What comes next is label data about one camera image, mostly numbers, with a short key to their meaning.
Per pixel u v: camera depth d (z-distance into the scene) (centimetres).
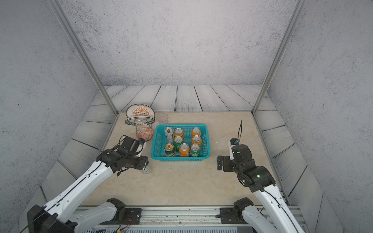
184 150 87
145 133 105
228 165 64
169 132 91
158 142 101
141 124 108
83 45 85
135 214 73
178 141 90
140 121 99
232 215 72
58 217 39
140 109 102
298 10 71
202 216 74
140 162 70
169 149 87
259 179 46
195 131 95
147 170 82
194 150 87
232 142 64
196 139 91
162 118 112
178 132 94
